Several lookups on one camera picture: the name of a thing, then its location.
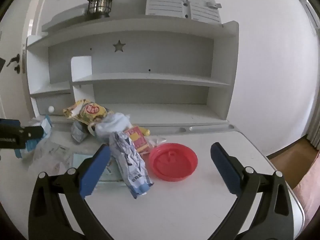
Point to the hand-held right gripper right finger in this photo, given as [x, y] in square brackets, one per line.
[225, 170]

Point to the red yellow packet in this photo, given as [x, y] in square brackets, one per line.
[137, 140]

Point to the light blue crumpled bag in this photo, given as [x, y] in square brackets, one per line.
[112, 126]

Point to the red plastic lid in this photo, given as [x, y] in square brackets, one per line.
[172, 162]

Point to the grey foil packet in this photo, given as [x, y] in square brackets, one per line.
[78, 132]

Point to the white crumpled tissue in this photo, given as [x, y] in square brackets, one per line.
[156, 141]

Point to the black metal lantern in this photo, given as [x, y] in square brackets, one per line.
[101, 2]

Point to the white door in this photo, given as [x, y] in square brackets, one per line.
[10, 92]

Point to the white drawer knob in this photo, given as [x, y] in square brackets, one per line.
[51, 109]

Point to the white desk shelf unit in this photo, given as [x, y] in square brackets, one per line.
[150, 55]

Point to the blue white wrapper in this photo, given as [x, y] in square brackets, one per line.
[130, 162]

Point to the blue white carton packet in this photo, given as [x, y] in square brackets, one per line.
[46, 127]

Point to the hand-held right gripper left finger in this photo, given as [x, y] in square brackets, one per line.
[96, 170]

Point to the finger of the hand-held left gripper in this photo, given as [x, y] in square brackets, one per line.
[31, 132]
[23, 150]

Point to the grey curtain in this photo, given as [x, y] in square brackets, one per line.
[313, 135]

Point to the pale teal flat box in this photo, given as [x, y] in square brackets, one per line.
[80, 160]

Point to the clear plastic bag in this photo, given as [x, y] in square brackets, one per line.
[55, 152]

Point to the yellow snack bag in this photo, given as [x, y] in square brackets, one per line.
[87, 112]

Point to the grey drawer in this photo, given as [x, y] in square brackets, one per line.
[62, 105]

